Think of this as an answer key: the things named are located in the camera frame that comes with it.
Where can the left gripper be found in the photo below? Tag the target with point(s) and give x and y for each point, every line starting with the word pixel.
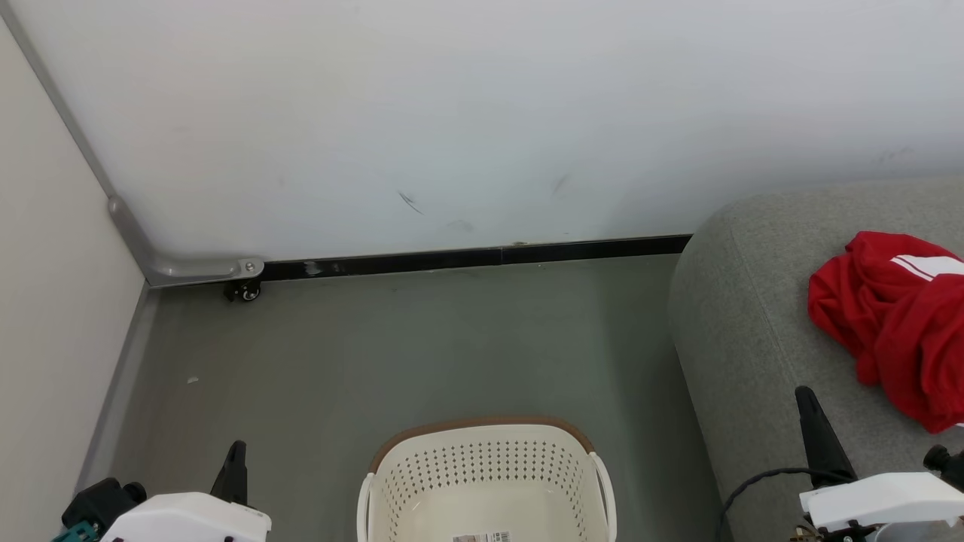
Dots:
pixel 188 523

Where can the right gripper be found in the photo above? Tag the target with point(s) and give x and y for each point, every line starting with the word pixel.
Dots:
pixel 881 500

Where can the red and white basketball jersey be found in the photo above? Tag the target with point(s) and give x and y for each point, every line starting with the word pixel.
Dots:
pixel 896 331

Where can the white plastic brown-rimmed laundry basket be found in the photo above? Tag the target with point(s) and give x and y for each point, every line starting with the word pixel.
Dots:
pixel 482 482

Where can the printed basket label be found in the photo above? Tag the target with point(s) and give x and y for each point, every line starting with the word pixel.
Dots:
pixel 482 537

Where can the grey fabric sofa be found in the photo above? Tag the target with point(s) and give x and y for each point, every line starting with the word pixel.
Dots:
pixel 753 361

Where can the small black caster wheel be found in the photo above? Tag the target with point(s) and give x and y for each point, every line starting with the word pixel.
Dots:
pixel 245 291

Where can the black baseboard strip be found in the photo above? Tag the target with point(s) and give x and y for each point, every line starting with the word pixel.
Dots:
pixel 489 256

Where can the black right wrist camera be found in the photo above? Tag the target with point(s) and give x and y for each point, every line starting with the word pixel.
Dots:
pixel 947 463

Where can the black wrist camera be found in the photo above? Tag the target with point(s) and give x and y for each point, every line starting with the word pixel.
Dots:
pixel 102 500
pixel 947 463

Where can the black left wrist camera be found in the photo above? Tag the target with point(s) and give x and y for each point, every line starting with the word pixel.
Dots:
pixel 102 500

